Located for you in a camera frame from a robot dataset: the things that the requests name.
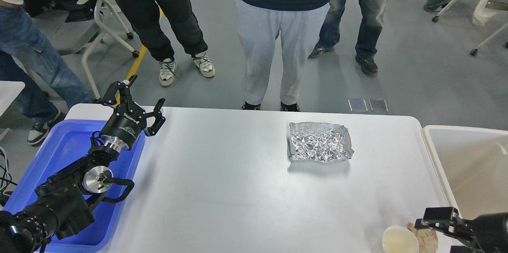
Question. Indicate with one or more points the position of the person in black trousers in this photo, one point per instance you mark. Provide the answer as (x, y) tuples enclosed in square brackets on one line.
[(144, 17)]

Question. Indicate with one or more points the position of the crumpled aluminium foil tray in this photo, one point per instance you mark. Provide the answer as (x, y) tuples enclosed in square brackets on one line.
[(318, 141)]

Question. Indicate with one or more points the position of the person in grey sweatpants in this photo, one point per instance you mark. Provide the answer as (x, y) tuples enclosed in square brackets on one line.
[(260, 23)]

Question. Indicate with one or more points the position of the white paper cup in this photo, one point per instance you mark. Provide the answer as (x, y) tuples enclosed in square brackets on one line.
[(398, 239)]

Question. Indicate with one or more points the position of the person in faded jeans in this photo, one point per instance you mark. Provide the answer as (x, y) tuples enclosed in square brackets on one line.
[(371, 25)]

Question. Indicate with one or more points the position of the grey white office chair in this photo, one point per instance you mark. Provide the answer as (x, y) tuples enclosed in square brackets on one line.
[(70, 37)]

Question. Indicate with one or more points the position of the crumpled brown paper ball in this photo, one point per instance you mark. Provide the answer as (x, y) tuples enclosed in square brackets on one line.
[(427, 239)]

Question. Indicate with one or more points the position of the blue plastic bin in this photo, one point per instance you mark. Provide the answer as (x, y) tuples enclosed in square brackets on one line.
[(67, 142)]

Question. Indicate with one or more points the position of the white side table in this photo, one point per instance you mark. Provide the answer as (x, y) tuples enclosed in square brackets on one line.
[(9, 90)]

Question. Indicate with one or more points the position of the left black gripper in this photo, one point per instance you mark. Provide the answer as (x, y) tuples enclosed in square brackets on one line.
[(128, 118)]

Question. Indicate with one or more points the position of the beige plastic bin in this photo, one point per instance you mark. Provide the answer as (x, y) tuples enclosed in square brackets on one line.
[(472, 166)]

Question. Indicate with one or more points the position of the person in blue jeans left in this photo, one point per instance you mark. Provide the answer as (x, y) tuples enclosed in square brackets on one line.
[(21, 39)]

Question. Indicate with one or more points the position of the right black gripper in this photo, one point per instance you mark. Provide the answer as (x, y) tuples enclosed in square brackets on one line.
[(489, 232)]

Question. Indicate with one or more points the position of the left metal floor plate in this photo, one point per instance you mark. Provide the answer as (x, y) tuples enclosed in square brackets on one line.
[(358, 105)]

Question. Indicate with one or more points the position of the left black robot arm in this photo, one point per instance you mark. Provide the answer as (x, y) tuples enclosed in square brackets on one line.
[(66, 200)]

